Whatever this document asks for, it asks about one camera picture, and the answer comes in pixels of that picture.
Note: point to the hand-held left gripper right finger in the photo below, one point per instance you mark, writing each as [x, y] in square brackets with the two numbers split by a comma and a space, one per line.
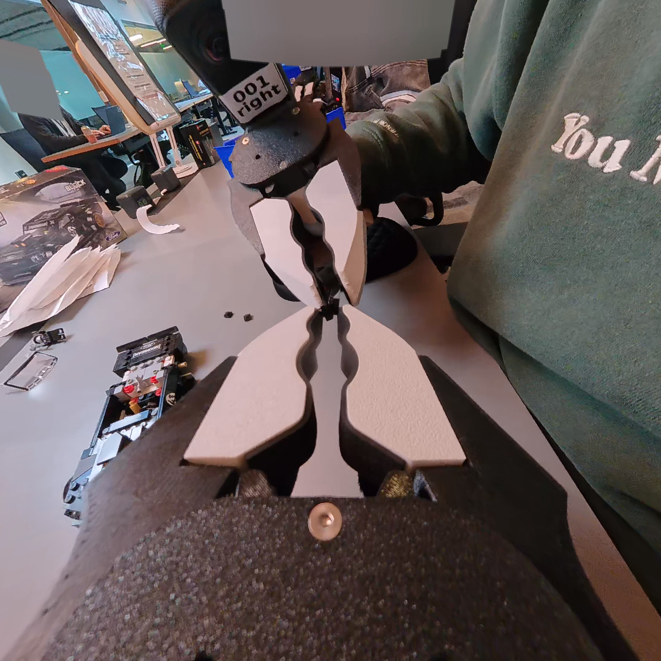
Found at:
[403, 408]

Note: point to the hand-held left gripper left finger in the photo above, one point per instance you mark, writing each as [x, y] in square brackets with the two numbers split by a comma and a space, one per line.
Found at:
[253, 408]

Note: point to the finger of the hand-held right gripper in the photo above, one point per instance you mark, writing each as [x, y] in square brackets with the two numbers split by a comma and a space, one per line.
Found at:
[284, 238]
[346, 227]

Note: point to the black long lego plate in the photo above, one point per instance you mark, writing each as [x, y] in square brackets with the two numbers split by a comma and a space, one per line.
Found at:
[328, 306]

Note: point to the black lego car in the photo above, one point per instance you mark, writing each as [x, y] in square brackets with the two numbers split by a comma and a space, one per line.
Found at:
[129, 403]

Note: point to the small black lego part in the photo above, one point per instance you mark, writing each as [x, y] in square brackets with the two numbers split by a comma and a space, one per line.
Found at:
[49, 337]

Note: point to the clear lego windshield piece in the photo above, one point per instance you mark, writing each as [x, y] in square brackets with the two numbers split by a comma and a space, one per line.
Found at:
[31, 370]

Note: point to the lego set box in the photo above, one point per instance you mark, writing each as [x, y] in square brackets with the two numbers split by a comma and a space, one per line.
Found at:
[46, 217]

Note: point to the blue plastic bin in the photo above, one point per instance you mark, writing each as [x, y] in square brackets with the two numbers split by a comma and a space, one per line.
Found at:
[224, 155]

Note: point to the small dark box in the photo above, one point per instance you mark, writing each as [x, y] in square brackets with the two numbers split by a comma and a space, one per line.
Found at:
[198, 139]

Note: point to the white booklet stand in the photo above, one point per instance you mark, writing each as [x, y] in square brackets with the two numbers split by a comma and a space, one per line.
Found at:
[129, 62]

